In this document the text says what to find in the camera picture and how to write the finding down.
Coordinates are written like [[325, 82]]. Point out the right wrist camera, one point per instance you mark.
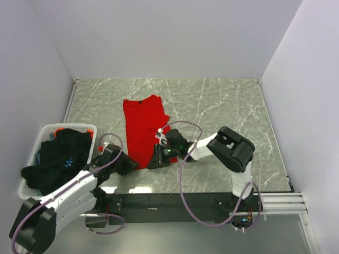
[[160, 135]]

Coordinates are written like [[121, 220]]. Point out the black garment in basket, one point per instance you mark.
[[60, 161]]

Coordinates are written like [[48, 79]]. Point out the aluminium rail frame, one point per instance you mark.
[[286, 205]]

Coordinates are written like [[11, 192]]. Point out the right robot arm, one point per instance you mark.
[[233, 150]]

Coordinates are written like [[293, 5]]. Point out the white laundry basket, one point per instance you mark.
[[24, 192]]

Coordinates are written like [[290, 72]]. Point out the red polo shirt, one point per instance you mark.
[[143, 119]]

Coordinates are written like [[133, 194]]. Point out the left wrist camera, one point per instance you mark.
[[103, 146]]

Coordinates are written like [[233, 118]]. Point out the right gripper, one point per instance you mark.
[[158, 160]]

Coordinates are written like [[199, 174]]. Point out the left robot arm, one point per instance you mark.
[[40, 220]]

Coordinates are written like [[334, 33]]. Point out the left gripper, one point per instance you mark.
[[128, 164]]

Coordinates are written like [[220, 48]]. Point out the black base beam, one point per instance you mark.
[[161, 208]]

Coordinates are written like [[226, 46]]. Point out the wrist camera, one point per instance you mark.
[[160, 135], [103, 146]]

